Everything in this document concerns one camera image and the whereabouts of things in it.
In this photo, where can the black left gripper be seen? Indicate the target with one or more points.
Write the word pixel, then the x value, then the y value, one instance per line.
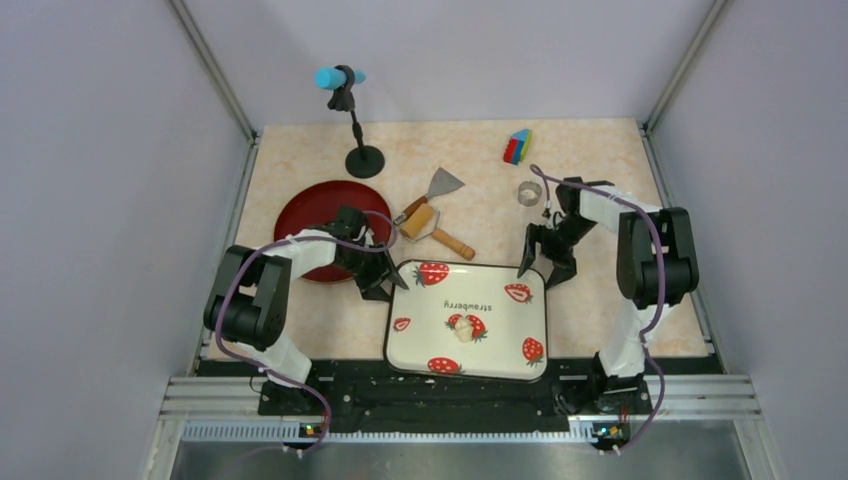
pixel 383 265

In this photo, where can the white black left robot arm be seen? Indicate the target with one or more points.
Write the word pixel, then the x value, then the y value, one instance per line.
pixel 248 304

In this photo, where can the white strawberry print tray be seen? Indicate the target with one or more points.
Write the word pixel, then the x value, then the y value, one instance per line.
pixel 508 315

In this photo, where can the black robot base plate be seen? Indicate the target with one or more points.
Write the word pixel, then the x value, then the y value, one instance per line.
pixel 369 396

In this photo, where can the colourful block toy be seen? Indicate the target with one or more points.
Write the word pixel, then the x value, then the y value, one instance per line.
pixel 517 146

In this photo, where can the aluminium frame rail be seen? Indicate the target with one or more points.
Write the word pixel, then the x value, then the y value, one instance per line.
pixel 708 427

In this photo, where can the wooden dough roller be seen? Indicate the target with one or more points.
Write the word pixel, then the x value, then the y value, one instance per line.
pixel 424 223

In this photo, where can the metal scraper wooden handle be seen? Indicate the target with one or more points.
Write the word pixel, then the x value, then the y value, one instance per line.
pixel 442 183

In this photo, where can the black microphone stand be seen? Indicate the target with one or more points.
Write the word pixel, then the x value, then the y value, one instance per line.
pixel 363 161

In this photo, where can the dark red round plate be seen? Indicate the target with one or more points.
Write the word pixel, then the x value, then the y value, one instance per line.
pixel 318 204

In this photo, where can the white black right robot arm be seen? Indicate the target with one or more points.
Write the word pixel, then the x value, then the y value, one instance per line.
pixel 656 268

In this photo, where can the blue toy microphone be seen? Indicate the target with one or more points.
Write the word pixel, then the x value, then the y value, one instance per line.
pixel 333 78

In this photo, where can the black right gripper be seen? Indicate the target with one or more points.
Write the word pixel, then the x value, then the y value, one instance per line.
pixel 537 233

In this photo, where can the white dough lump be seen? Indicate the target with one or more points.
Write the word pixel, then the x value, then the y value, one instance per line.
pixel 463 329

